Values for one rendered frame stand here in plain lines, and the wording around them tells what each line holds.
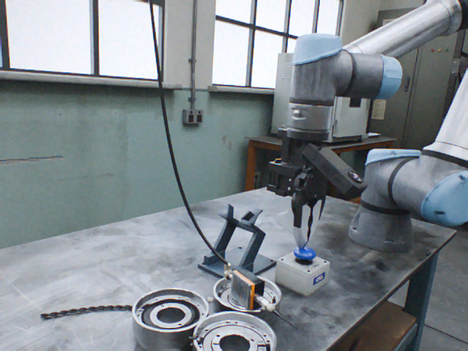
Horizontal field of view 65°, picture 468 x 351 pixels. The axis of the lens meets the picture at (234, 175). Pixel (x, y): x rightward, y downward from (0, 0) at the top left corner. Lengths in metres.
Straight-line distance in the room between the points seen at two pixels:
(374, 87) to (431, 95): 3.58
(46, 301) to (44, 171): 1.48
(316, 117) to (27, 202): 1.72
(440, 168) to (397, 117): 3.55
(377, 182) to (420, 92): 3.41
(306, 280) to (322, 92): 0.31
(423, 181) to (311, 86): 0.33
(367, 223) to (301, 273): 0.31
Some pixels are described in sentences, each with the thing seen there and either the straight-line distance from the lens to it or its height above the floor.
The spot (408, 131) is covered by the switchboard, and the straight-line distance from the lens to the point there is 4.31.
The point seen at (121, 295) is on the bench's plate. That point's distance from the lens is 0.67.
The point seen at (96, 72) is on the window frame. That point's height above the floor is 1.18.
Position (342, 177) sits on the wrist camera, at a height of 1.02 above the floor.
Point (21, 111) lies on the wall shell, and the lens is 2.03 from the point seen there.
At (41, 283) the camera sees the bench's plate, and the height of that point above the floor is 0.80.
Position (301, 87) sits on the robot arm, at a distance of 0.62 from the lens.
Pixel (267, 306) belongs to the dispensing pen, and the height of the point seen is 0.85.
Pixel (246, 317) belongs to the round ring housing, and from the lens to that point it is 0.55.
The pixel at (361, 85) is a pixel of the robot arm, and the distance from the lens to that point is 0.66.
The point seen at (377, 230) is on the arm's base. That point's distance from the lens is 0.93.
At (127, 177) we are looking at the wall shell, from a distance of 2.32.
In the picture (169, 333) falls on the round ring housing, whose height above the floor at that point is 0.84.
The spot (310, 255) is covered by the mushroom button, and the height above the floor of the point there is 0.86.
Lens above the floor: 1.14
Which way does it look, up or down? 13 degrees down
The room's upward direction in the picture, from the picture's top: 4 degrees clockwise
